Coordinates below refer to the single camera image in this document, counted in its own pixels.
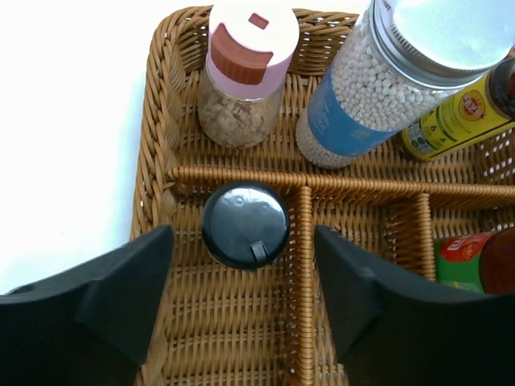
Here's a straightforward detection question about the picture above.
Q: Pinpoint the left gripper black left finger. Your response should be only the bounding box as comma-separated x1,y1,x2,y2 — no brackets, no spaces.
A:
1,225,174,385

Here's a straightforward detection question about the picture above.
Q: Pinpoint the red green sauce bottle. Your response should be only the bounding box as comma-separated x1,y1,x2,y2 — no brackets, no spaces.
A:
434,228,514,295

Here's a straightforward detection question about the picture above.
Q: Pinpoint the silver cap blue label shaker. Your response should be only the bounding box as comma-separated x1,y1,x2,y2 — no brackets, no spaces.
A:
295,1,514,169

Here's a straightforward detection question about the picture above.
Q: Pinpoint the black cap pepper bottle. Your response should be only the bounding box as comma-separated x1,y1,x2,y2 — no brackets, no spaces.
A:
201,181,290,271

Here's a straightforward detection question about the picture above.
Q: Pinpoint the brown cap yellow oil bottle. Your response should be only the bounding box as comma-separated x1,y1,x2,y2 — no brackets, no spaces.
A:
397,57,514,162

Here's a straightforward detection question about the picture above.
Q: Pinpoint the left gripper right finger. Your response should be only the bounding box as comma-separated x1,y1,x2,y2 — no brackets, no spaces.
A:
314,225,514,385

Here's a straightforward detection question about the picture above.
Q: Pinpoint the brown wicker divided tray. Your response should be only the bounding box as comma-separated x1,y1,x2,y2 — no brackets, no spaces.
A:
131,6,514,385

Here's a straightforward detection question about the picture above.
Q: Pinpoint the pink cap spice jar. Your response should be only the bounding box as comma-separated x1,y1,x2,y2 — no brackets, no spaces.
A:
197,1,299,149

